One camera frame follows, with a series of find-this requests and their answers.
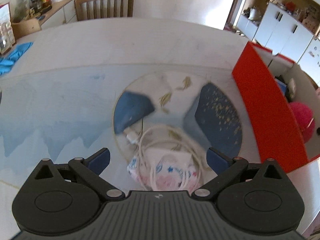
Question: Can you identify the wooden chair behind table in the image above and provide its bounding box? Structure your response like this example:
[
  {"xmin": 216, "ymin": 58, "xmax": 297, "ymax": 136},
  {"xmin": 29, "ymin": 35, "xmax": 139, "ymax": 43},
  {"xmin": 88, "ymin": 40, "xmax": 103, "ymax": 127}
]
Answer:
[{"xmin": 74, "ymin": 0, "xmax": 134, "ymax": 21}]

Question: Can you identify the black glove with cartoon patch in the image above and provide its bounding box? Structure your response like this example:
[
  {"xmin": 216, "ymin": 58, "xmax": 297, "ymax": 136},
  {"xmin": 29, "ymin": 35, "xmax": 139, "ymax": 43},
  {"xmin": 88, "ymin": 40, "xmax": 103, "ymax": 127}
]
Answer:
[{"xmin": 274, "ymin": 75, "xmax": 297, "ymax": 103}]

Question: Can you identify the blue patterned table mat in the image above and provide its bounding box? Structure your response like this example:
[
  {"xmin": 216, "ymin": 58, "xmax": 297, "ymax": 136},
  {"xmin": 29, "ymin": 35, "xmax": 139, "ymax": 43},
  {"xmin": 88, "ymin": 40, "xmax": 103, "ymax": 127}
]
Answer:
[{"xmin": 1, "ymin": 64, "xmax": 260, "ymax": 191}]

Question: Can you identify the wooden sideboard with clutter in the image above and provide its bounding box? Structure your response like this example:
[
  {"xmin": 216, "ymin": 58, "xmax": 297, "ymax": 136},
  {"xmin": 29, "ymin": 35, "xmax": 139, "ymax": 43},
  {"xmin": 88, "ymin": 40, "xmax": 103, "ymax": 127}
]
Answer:
[{"xmin": 1, "ymin": 0, "xmax": 76, "ymax": 55}]

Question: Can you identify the red white cardboard box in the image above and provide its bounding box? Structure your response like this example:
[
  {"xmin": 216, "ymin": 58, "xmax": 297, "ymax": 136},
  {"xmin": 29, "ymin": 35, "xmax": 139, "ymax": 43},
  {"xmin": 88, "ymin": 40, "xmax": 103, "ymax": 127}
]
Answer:
[{"xmin": 232, "ymin": 42, "xmax": 319, "ymax": 173}]

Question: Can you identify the white cabinet with black handles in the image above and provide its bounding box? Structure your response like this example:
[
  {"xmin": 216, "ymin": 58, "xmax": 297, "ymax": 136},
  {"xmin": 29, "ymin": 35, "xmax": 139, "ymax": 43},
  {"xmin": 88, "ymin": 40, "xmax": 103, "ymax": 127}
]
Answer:
[{"xmin": 236, "ymin": 3, "xmax": 319, "ymax": 85}]

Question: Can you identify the blue book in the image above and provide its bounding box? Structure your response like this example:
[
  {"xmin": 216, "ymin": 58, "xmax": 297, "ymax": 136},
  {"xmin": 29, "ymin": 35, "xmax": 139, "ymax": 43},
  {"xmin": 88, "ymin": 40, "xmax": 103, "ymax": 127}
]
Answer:
[{"xmin": 275, "ymin": 79, "xmax": 287, "ymax": 96}]

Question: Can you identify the wooden wall shelf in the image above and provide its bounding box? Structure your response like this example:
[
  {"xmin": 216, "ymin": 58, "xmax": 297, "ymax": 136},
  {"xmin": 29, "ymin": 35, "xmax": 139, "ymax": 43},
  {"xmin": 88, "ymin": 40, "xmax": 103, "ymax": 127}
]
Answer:
[{"xmin": 266, "ymin": 0, "xmax": 319, "ymax": 38}]

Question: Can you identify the floral pouch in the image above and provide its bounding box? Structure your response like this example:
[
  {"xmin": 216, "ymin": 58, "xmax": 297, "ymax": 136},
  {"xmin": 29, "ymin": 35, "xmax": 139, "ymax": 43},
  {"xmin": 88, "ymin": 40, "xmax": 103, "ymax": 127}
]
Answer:
[{"xmin": 127, "ymin": 147, "xmax": 202, "ymax": 193}]

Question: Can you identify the white charging cable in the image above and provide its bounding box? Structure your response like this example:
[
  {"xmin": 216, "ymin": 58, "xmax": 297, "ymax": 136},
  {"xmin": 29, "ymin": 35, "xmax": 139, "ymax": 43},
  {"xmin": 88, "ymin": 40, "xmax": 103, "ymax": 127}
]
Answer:
[{"xmin": 123, "ymin": 124, "xmax": 203, "ymax": 192}]

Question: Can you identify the blue cloth on table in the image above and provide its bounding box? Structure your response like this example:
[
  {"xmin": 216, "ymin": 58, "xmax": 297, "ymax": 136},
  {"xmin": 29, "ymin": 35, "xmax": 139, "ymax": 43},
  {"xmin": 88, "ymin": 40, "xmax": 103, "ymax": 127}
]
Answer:
[{"xmin": 0, "ymin": 42, "xmax": 33, "ymax": 75}]

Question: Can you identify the pink fuzzy strawberry plush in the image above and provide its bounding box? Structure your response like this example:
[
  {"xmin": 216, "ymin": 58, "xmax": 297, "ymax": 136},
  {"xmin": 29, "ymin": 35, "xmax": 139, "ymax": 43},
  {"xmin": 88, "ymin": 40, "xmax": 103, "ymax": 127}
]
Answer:
[{"xmin": 289, "ymin": 102, "xmax": 315, "ymax": 143}]

